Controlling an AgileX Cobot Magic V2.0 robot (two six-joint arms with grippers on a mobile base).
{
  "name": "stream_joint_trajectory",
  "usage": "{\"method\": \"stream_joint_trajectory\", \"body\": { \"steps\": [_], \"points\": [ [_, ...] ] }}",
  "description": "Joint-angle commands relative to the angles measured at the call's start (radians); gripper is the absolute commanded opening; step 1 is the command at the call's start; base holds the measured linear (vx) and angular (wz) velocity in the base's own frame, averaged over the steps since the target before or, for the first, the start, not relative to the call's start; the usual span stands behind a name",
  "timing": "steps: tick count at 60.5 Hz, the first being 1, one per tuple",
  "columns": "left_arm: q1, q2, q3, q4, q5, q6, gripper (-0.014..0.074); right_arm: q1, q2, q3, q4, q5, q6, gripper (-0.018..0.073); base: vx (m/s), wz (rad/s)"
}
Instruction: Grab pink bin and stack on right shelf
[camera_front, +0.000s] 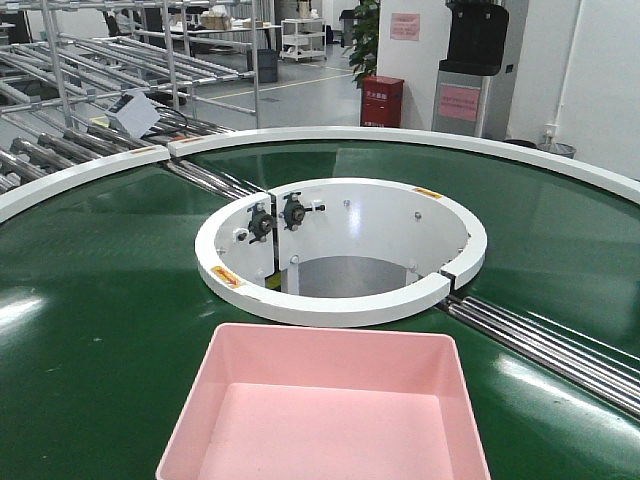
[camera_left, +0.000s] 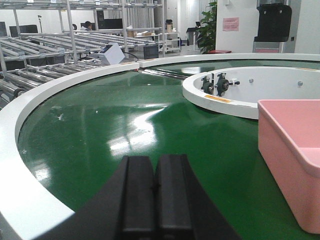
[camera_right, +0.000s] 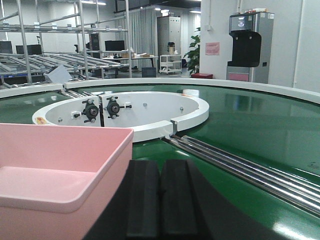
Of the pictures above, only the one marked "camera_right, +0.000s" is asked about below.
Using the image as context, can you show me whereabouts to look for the grey water dispenser machine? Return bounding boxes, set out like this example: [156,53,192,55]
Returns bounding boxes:
[226,12,275,84]

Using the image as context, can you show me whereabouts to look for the green potted plant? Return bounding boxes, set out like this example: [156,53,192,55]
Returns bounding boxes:
[183,27,201,76]

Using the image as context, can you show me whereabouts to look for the metal roller rack shelf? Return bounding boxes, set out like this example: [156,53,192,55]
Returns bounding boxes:
[0,0,130,88]

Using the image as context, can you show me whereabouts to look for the grey electrical cabinet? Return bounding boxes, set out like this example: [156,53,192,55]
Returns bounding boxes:
[157,16,182,64]

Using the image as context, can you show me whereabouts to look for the white outer conveyor rim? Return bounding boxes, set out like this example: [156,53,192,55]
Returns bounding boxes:
[0,77,320,104]

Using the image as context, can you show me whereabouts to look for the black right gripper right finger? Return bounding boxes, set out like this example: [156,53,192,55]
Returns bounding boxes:
[160,159,198,238]

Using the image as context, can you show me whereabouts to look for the white wheeled cart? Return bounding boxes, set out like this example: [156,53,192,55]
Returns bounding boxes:
[159,54,182,75]

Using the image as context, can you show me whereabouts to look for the steel conveyor rollers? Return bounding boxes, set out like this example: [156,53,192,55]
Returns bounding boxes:
[166,135,320,217]

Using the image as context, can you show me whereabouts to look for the office desk with clutter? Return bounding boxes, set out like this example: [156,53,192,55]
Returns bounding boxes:
[102,50,159,75]

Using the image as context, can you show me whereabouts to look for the pink wall notice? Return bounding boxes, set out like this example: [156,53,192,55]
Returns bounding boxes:
[205,42,220,56]

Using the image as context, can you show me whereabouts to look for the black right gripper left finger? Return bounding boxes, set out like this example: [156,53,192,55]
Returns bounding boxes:
[126,160,160,238]

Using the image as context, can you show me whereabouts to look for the red fire equipment box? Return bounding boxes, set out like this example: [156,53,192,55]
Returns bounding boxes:
[190,73,214,79]

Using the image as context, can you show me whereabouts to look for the white control box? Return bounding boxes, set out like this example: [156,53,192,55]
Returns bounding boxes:
[46,65,72,84]

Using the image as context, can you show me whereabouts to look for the black computer monitor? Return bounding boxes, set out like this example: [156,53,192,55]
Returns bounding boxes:
[104,40,126,51]

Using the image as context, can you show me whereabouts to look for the dark plastic crate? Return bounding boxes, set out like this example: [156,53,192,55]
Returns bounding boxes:
[141,67,157,78]

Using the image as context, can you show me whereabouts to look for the pink plastic bin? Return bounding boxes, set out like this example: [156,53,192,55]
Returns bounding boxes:
[0,123,133,240]

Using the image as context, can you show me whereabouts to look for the white inner conveyor ring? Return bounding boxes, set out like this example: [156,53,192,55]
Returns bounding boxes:
[32,91,210,143]

